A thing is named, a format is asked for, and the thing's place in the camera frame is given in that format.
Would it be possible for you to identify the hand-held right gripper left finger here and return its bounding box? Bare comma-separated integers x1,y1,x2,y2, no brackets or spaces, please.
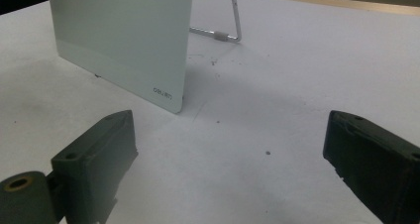
50,109,140,224

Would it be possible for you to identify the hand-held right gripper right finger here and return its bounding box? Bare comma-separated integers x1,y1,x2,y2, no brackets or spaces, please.
322,109,420,224

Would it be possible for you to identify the white glass desktop whiteboard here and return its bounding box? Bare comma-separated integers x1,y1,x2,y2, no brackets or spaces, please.
47,0,243,115

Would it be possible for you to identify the wooden table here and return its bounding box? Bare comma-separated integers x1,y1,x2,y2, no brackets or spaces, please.
193,0,420,18

